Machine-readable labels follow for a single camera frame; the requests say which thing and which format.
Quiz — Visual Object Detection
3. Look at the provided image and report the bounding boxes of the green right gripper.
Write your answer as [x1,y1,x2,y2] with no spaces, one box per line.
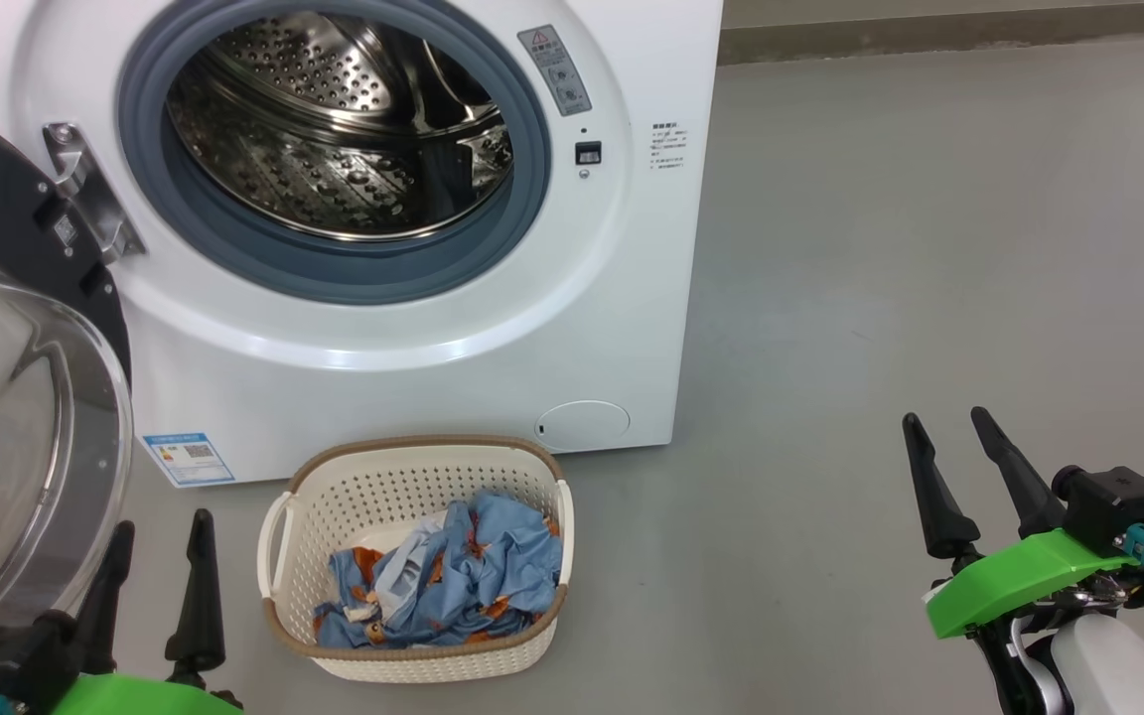
[902,405,1140,642]

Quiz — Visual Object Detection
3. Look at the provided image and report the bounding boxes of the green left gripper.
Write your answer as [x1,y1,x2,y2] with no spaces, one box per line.
[51,508,246,715]

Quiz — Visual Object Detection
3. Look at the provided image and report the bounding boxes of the black glass washer door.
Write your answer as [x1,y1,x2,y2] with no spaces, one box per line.
[0,99,135,678]

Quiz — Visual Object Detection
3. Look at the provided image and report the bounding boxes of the pale white-blue garment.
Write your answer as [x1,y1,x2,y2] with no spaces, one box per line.
[371,511,450,623]

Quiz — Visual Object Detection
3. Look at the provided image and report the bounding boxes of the blue orange-patterned garment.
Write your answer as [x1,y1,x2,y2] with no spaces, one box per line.
[314,490,564,649]

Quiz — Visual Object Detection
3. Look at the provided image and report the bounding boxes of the grey rubber door gasket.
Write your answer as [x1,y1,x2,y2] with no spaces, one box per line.
[116,0,554,307]

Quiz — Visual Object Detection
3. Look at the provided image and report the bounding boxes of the metal door hinge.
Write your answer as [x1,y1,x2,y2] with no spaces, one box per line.
[42,121,147,265]

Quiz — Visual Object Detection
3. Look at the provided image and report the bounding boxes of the white front-load washing machine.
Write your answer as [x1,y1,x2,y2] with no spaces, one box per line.
[0,0,724,489]

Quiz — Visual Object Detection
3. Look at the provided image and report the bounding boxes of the stainless steel washing machine drum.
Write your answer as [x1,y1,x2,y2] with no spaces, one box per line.
[166,8,516,243]

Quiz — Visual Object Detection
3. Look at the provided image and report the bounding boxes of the blue energy label sticker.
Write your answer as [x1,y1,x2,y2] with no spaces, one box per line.
[142,432,236,489]

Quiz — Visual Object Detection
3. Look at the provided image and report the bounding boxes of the cream perforated laundry basket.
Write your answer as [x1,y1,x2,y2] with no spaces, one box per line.
[256,435,574,684]

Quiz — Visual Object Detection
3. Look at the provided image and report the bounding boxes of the round white filter cover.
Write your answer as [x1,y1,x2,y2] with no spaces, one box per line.
[534,400,632,447]

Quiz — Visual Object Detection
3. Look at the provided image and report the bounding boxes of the small printed text label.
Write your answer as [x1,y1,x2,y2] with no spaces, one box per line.
[649,122,691,173]

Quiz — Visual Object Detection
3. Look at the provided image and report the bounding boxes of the grey warning sticker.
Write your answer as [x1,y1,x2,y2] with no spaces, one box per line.
[516,25,594,119]

